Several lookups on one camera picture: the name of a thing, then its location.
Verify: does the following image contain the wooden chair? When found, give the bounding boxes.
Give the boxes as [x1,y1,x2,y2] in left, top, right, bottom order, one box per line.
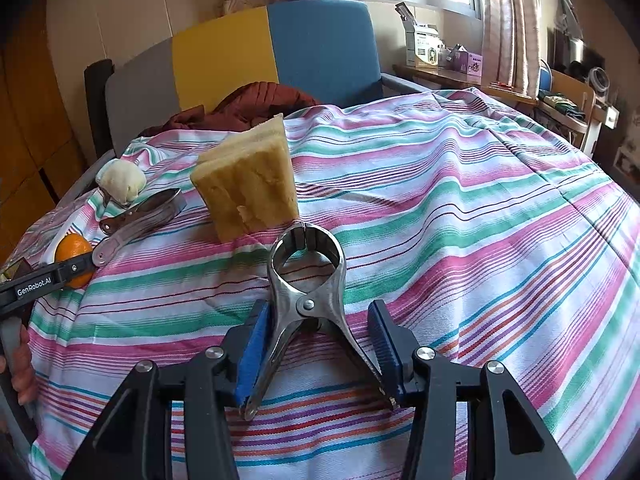
[537,67,608,161]

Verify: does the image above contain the striped bed sheet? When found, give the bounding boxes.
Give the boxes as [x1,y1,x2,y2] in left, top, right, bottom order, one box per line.
[12,87,640,480]

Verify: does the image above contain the grey yellow blue armchair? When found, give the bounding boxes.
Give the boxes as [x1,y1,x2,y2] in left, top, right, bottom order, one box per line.
[82,0,431,171]

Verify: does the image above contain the wooden window desk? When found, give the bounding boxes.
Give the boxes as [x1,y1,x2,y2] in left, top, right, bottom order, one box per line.
[392,62,538,106]

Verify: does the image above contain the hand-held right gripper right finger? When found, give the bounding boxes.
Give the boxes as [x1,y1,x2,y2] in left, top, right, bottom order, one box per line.
[367,299,578,480]

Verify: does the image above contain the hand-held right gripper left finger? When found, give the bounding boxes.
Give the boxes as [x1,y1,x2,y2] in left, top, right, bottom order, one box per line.
[60,299,275,480]

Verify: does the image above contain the dark red cloth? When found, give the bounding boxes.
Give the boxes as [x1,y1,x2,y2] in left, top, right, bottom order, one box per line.
[137,84,321,138]

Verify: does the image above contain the white box on sill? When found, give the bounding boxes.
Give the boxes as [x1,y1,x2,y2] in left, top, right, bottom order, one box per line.
[395,2,443,68]

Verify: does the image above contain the wooden wardrobe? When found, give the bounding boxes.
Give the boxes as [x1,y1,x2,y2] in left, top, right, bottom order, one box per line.
[0,0,96,261]

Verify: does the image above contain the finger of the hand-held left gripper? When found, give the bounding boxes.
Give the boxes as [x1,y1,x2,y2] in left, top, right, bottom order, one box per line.
[50,255,97,288]

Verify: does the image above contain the purple box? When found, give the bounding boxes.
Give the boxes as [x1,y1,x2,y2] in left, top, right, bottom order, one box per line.
[447,47,485,86]

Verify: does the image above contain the orange fruit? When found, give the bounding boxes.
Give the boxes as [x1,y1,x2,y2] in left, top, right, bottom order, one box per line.
[54,232,96,290]

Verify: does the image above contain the black rolled mat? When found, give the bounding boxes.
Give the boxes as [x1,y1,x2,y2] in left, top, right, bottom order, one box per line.
[83,59,116,161]

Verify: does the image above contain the thin yellow sponge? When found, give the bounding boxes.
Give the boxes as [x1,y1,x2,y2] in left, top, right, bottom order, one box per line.
[190,114,300,243]

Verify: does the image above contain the person's left hand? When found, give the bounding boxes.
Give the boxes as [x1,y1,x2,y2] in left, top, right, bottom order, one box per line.
[9,327,39,407]

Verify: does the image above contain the metal spring clamp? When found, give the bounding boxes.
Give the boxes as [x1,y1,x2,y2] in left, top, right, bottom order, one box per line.
[92,187,188,266]
[240,220,401,422]

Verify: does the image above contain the green cloth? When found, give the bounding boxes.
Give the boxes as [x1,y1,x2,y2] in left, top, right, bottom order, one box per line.
[542,91,586,116]

